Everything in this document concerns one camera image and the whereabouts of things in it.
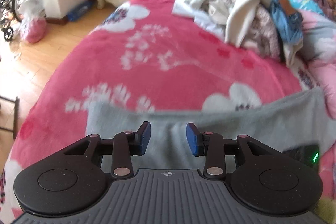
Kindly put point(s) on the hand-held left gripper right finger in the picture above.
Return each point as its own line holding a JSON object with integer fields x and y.
{"x": 193, "y": 138}

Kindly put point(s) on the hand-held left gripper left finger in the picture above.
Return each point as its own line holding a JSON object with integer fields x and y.
{"x": 145, "y": 138}

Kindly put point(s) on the grey sweatpants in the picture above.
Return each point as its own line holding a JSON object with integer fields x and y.
{"x": 236, "y": 119}

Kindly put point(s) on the pink floral blanket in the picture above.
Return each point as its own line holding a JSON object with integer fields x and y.
{"x": 157, "y": 56}

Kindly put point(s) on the ivory garment with black trim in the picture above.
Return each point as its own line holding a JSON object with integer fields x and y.
{"x": 291, "y": 56}

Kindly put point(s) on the pale pink floral quilt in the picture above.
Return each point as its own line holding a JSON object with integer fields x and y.
{"x": 323, "y": 56}

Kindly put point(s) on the light blue garment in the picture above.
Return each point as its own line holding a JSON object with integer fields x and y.
{"x": 286, "y": 27}

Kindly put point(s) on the white garment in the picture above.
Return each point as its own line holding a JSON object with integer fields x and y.
{"x": 189, "y": 3}

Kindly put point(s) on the blue water bottle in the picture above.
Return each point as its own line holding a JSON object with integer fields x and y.
{"x": 78, "y": 10}

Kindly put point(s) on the teal patterned pillow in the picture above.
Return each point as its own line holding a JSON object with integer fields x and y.
{"x": 304, "y": 2}

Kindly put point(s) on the plastic bag with pink contents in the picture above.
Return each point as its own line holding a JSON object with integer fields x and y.
{"x": 35, "y": 29}

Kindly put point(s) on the blue jeans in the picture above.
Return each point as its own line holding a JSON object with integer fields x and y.
{"x": 275, "y": 3}

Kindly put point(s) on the black wheelchair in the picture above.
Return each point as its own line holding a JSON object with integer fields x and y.
{"x": 8, "y": 35}

